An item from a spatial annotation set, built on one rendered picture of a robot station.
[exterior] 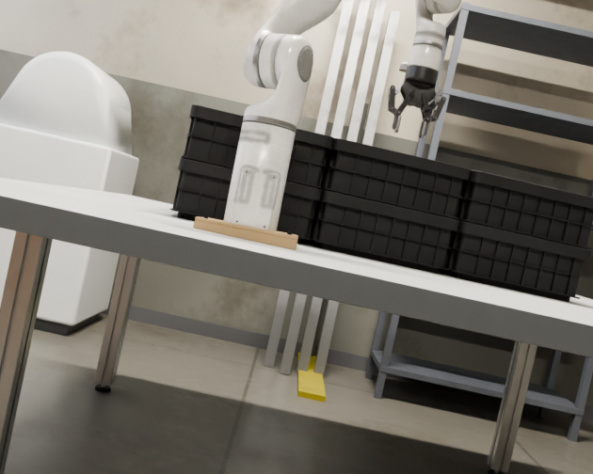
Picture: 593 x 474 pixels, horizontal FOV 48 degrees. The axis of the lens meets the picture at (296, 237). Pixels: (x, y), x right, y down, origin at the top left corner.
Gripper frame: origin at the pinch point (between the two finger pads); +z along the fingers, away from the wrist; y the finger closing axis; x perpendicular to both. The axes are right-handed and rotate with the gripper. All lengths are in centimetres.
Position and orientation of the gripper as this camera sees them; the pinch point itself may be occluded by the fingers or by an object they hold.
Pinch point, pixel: (409, 128)
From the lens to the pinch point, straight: 161.6
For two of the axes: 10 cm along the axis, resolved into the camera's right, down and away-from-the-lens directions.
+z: -2.1, 9.8, 0.5
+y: 9.8, 2.1, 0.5
